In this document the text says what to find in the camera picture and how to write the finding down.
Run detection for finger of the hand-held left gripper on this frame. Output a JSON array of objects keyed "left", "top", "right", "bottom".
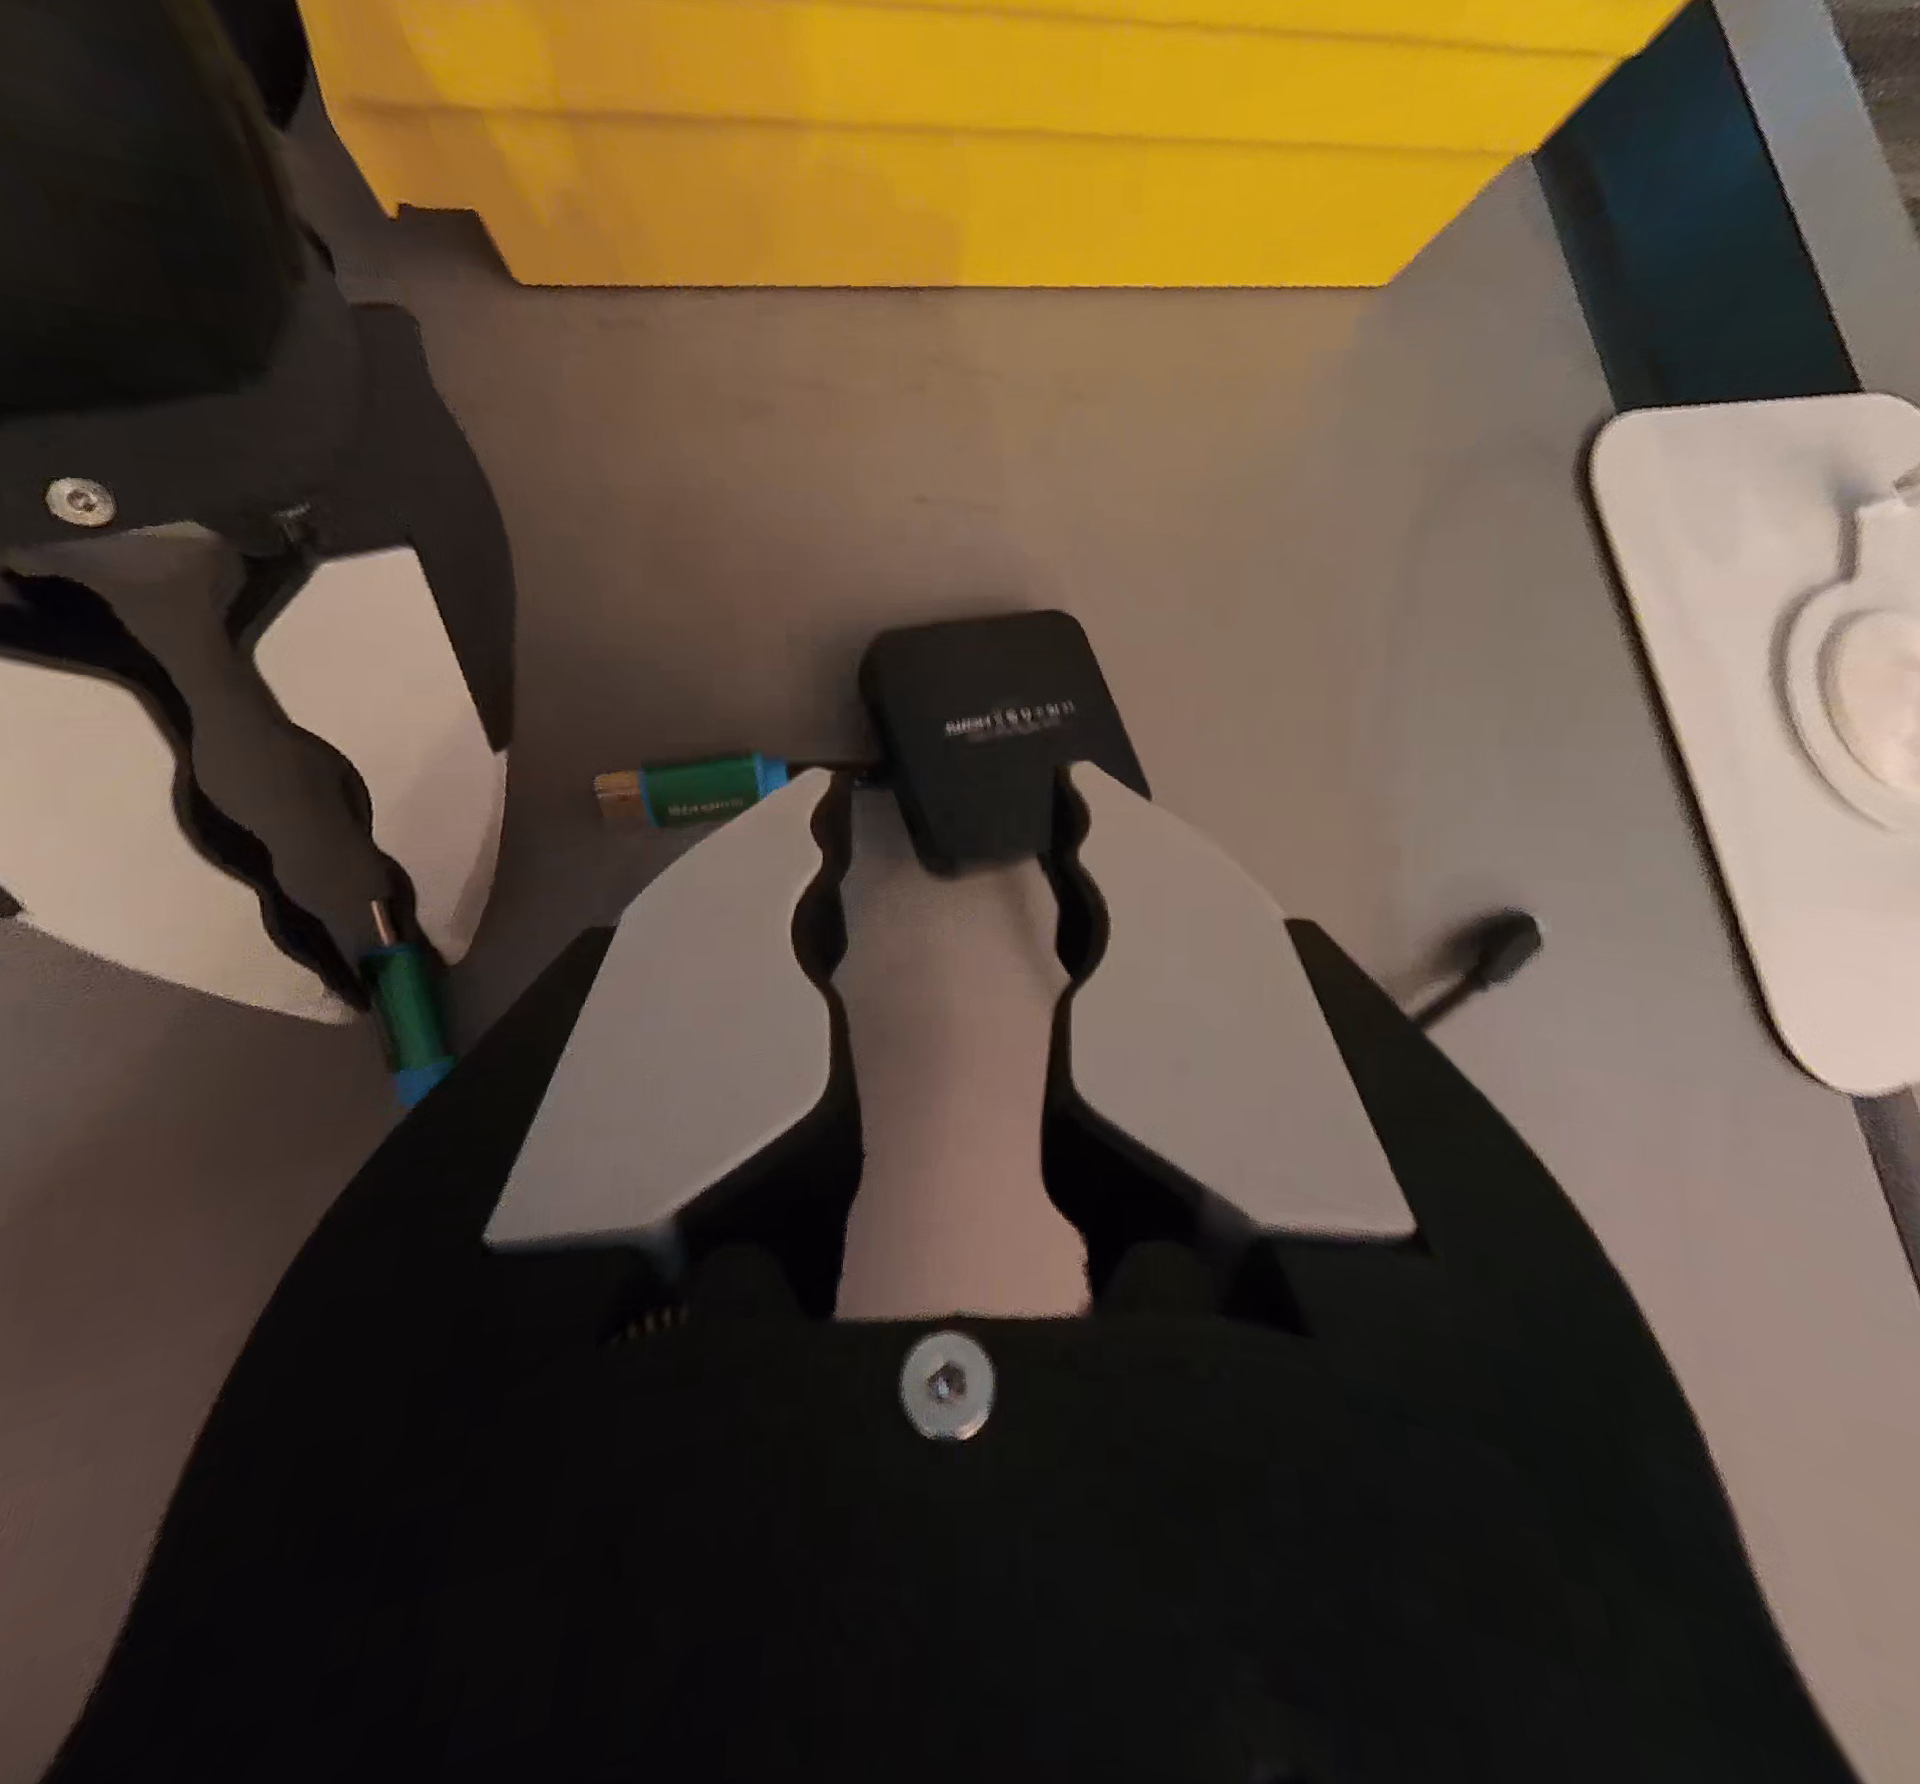
[
  {"left": 0, "top": 565, "right": 374, "bottom": 1027},
  {"left": 238, "top": 548, "right": 512, "bottom": 977}
]

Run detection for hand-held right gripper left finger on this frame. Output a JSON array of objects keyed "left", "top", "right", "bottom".
[{"left": 479, "top": 763, "right": 873, "bottom": 1254}]

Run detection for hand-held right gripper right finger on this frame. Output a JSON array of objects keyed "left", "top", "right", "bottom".
[{"left": 1032, "top": 758, "right": 1424, "bottom": 1247}]

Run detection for black hdmi cable green plugs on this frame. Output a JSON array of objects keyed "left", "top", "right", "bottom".
[{"left": 360, "top": 753, "right": 873, "bottom": 1112}]

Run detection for black hdmi adapter with cable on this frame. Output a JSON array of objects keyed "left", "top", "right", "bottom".
[{"left": 858, "top": 610, "right": 1544, "bottom": 1026}]

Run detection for white plastic tray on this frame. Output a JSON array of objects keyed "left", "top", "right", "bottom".
[{"left": 1587, "top": 394, "right": 1920, "bottom": 1098}]

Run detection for yellow plastic bin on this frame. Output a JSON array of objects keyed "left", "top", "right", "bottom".
[{"left": 255, "top": 0, "right": 1782, "bottom": 292}]

